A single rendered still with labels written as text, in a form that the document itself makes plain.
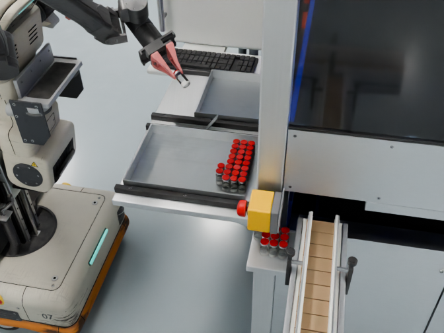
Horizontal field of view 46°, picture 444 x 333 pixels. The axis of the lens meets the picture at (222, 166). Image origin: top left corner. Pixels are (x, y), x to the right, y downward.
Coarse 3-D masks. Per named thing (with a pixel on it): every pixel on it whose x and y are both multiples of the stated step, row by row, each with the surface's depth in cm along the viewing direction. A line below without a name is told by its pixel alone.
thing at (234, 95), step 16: (208, 80) 182; (224, 80) 188; (240, 80) 187; (256, 80) 186; (208, 96) 180; (224, 96) 180; (240, 96) 180; (256, 96) 180; (208, 112) 174; (224, 112) 173; (240, 112) 173; (256, 112) 173
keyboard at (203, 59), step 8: (176, 48) 216; (184, 56) 212; (192, 56) 211; (200, 56) 211; (208, 56) 211; (216, 56) 210; (224, 56) 210; (232, 56) 210; (240, 56) 212; (248, 56) 210; (168, 64) 208; (184, 64) 206; (192, 64) 206; (200, 64) 206; (208, 64) 206; (216, 64) 207; (224, 64) 206; (232, 64) 207; (240, 64) 205; (248, 64) 205; (256, 64) 208; (248, 72) 202
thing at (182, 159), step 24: (144, 144) 159; (168, 144) 162; (192, 144) 162; (216, 144) 161; (144, 168) 154; (168, 168) 153; (192, 168) 153; (216, 168) 153; (192, 192) 143; (216, 192) 141
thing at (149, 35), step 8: (152, 24) 132; (136, 32) 132; (144, 32) 131; (152, 32) 131; (168, 32) 131; (144, 40) 131; (152, 40) 130; (144, 48) 129; (144, 56) 132; (144, 64) 134
